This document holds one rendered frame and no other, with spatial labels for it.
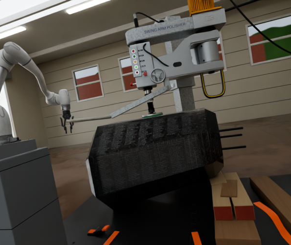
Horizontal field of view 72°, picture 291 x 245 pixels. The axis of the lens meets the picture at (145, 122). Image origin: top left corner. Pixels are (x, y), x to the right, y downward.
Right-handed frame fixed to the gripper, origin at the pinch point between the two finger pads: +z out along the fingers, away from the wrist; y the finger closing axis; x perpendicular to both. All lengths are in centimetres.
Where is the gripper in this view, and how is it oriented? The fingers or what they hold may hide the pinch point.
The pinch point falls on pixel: (68, 130)
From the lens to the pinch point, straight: 218.3
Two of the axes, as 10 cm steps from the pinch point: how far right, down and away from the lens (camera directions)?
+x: -2.2, -0.4, 9.7
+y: 9.7, -1.1, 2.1
